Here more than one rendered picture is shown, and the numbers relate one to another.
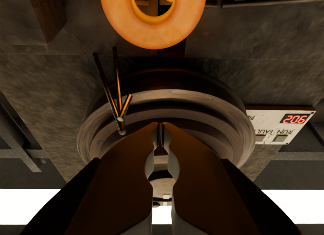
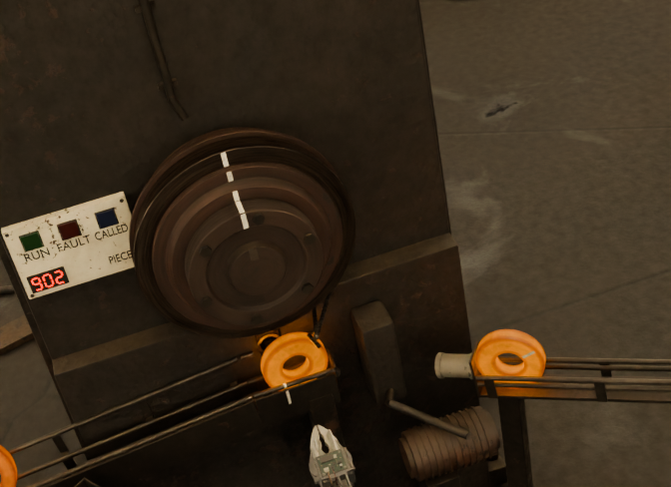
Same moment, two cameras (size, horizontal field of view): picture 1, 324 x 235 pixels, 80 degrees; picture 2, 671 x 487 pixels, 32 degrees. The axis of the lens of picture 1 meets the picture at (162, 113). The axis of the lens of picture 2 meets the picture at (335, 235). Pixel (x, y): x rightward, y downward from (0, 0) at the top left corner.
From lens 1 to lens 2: 252 cm
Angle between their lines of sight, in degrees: 82
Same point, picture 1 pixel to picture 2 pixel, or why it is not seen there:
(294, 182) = not seen: outside the picture
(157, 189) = (268, 265)
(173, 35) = (278, 355)
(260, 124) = (89, 253)
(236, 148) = (178, 301)
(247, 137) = (166, 307)
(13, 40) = (382, 330)
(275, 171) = not seen: outside the picture
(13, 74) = (418, 209)
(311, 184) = not seen: outside the picture
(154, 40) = (290, 347)
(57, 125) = (387, 138)
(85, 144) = (346, 236)
